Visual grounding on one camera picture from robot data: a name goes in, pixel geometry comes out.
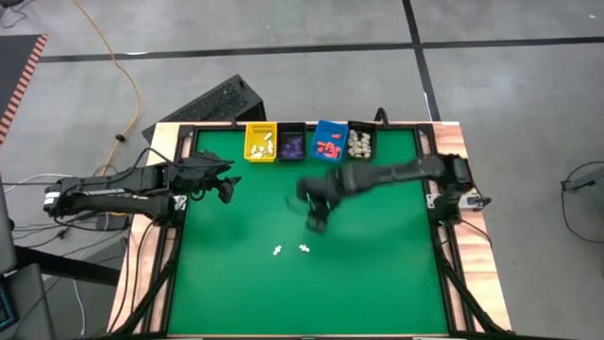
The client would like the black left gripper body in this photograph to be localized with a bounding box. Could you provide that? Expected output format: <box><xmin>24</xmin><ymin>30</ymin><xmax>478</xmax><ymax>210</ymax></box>
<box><xmin>172</xmin><ymin>150</ymin><xmax>223</xmax><ymax>196</ymax></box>

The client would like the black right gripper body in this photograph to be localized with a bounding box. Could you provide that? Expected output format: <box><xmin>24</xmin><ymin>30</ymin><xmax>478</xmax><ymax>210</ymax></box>
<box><xmin>295</xmin><ymin>168</ymin><xmax>342</xmax><ymax>214</ymax></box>

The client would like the yellow plastic basket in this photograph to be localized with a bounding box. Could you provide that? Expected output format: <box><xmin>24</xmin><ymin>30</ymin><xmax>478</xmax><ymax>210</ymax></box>
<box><xmin>243</xmin><ymin>121</ymin><xmax>279</xmax><ymax>164</ymax></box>

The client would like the blue plastic basket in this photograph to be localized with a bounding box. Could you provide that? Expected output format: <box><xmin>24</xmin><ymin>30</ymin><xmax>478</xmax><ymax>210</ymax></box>
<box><xmin>310</xmin><ymin>119</ymin><xmax>350</xmax><ymax>164</ymax></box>

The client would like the black plastic basket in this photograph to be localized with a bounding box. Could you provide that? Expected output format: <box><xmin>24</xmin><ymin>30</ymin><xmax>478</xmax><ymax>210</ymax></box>
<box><xmin>346</xmin><ymin>120</ymin><xmax>378</xmax><ymax>162</ymax></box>
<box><xmin>277</xmin><ymin>121</ymin><xmax>308</xmax><ymax>162</ymax></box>

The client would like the green table mat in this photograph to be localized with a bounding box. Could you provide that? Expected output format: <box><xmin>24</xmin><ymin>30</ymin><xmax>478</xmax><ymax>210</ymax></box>
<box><xmin>167</xmin><ymin>129</ymin><xmax>450</xmax><ymax>337</ymax></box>

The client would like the black floor beam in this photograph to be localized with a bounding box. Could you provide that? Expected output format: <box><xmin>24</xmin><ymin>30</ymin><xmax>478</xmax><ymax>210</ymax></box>
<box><xmin>13</xmin><ymin>245</ymin><xmax>122</xmax><ymax>287</ymax></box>

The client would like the wooden table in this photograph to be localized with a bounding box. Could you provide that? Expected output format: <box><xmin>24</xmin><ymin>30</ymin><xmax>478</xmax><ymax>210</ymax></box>
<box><xmin>107</xmin><ymin>120</ymin><xmax>513</xmax><ymax>334</ymax></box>

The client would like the grey cabinet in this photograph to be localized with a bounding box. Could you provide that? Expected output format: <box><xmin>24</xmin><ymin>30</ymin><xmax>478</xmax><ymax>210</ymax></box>
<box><xmin>0</xmin><ymin>174</ymin><xmax>18</xmax><ymax>276</ymax></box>

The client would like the black orange-striped floor mat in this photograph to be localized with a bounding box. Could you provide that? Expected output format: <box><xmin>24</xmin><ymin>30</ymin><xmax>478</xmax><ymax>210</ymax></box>
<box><xmin>0</xmin><ymin>33</ymin><xmax>50</xmax><ymax>145</ymax></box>

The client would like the grey stand foot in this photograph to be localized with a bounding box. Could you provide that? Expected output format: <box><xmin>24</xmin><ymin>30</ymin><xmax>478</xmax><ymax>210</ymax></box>
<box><xmin>561</xmin><ymin>164</ymin><xmax>604</xmax><ymax>193</ymax></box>

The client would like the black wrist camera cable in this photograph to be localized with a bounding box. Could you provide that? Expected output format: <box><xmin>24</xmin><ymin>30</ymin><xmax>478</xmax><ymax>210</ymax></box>
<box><xmin>134</xmin><ymin>146</ymin><xmax>174</xmax><ymax>167</ymax></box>

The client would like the yellow cable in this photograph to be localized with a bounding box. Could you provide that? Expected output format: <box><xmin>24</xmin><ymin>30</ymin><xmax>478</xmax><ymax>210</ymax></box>
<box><xmin>75</xmin><ymin>0</ymin><xmax>143</xmax><ymax>183</ymax></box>

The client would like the white floor cable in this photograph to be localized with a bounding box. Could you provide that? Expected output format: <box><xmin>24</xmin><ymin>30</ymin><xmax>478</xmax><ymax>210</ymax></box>
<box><xmin>4</xmin><ymin>172</ymin><xmax>72</xmax><ymax>195</ymax></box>

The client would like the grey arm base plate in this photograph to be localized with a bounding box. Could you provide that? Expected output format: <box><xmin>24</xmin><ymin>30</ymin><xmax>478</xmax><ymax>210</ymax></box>
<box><xmin>426</xmin><ymin>192</ymin><xmax>493</xmax><ymax>210</ymax></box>

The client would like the black floor cable loop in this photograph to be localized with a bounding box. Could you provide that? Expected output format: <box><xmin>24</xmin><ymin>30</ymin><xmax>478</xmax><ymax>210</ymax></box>
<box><xmin>560</xmin><ymin>160</ymin><xmax>604</xmax><ymax>243</ymax></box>

